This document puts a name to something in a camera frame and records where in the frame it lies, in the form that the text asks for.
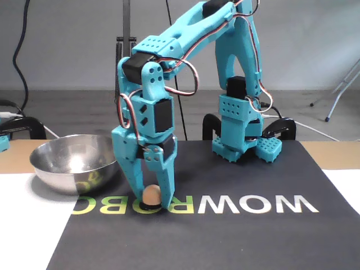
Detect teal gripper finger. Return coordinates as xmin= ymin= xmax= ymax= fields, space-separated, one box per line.
xmin=116 ymin=158 xmax=147 ymax=200
xmin=142 ymin=145 xmax=177 ymax=208

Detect white folding stand legs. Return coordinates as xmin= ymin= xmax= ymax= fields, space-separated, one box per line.
xmin=309 ymin=57 xmax=360 ymax=123

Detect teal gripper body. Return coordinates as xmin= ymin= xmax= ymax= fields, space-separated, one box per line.
xmin=111 ymin=125 xmax=178 ymax=165

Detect black table clamp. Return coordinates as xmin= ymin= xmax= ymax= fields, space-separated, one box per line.
xmin=263 ymin=117 xmax=296 ymax=141
xmin=202 ymin=113 xmax=226 ymax=141
xmin=0 ymin=116 xmax=47 ymax=141

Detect black plug cable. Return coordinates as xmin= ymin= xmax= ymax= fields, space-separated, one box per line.
xmin=260 ymin=101 xmax=283 ymax=119

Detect black mat with WOWROBO print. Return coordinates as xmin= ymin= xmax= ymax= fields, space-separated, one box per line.
xmin=46 ymin=139 xmax=360 ymax=270

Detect metal bowl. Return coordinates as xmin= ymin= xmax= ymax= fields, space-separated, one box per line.
xmin=29 ymin=134 xmax=120 ymax=196

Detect cork ball with black base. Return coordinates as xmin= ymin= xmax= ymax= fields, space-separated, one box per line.
xmin=140 ymin=184 xmax=164 ymax=211

